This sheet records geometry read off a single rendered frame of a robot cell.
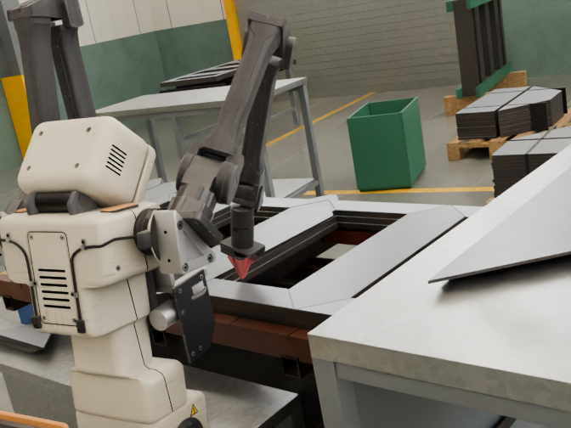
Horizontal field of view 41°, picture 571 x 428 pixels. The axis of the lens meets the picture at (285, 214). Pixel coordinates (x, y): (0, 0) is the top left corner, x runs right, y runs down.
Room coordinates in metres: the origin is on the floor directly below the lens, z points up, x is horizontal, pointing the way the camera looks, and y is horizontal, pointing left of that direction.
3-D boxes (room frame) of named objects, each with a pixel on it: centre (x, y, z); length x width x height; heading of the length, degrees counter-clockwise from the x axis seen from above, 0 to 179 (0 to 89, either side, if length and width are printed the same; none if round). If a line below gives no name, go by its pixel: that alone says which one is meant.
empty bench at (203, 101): (5.53, 0.50, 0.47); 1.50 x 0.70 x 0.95; 57
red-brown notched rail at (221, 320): (1.87, 0.36, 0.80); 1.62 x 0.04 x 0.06; 48
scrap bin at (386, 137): (5.83, -0.86, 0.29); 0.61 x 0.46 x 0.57; 157
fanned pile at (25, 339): (2.18, 0.83, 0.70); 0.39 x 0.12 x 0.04; 48
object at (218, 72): (8.75, 0.32, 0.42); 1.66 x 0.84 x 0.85; 147
